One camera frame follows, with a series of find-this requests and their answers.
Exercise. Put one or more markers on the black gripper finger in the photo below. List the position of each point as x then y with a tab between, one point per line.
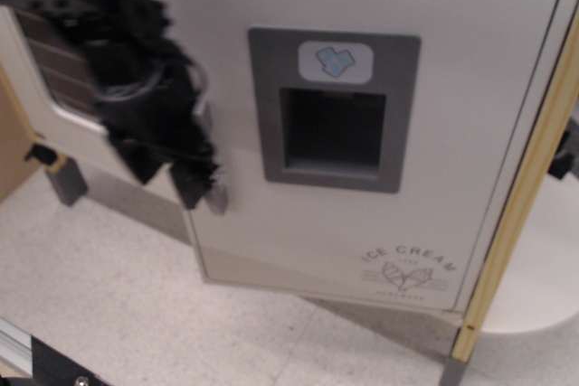
143	160
192	181

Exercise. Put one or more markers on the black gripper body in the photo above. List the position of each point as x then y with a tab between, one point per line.
157	110

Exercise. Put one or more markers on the grey fridge door handle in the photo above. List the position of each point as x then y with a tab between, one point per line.
216	196

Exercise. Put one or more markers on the white fridge door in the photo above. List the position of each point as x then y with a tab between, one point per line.
483	70

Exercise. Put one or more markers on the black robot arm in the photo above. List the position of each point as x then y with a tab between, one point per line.
119	40

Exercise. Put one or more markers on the grey left foot cap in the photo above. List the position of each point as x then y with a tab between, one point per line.
68	182

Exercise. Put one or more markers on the grey foot cap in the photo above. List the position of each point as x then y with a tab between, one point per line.
68	182
453	372

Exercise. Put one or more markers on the black clamp on left leg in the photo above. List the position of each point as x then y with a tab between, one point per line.
43	154

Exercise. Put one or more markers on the white oven door with window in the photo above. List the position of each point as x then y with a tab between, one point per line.
53	88

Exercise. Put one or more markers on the wooden left side panel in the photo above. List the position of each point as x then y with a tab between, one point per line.
16	140

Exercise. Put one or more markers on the grey ice dispenser panel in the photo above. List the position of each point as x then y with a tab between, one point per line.
334	135

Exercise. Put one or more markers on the white toy kitchen cabinet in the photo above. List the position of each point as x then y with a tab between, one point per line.
359	151

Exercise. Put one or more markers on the ice cube sticker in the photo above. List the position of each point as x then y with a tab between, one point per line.
335	62

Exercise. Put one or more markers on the ice cream logo decal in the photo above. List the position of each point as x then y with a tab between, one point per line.
408	273

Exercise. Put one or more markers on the grey right foot cap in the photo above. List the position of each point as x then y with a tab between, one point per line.
453	372

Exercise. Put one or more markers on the white round table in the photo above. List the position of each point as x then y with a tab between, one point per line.
540	285

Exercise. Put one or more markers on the black clamp at right edge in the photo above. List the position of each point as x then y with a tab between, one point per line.
565	160

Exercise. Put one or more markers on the aluminium rail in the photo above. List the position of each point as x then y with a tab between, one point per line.
16	344

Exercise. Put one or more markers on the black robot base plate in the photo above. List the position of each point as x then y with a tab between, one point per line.
51	367

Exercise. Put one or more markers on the wooden right corner post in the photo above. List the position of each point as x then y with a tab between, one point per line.
545	137

